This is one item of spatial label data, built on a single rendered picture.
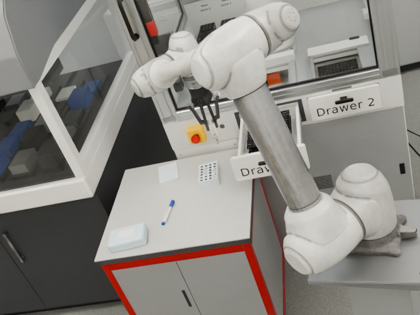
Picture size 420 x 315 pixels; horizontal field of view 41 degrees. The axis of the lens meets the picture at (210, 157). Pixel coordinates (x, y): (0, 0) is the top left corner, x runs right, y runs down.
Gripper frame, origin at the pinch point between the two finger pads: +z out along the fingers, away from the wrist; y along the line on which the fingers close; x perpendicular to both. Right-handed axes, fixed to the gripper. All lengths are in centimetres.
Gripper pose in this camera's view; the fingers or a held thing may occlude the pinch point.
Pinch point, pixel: (212, 128)
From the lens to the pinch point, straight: 222.5
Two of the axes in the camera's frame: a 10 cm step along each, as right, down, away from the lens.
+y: 9.4, -3.3, -0.2
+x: -1.7, -5.2, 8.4
